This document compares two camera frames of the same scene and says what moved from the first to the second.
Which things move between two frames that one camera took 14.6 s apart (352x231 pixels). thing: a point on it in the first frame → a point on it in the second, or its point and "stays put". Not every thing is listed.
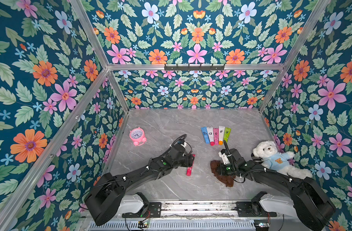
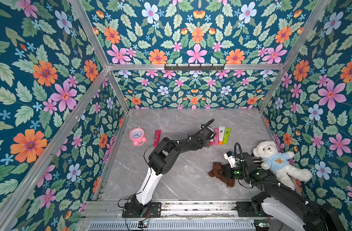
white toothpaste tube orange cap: (221, 134) stays put
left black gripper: (188, 160) → (207, 145)
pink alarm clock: (137, 135) stays put
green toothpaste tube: (227, 134) stays put
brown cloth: (226, 180) stays put
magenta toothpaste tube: (189, 170) → (157, 138)
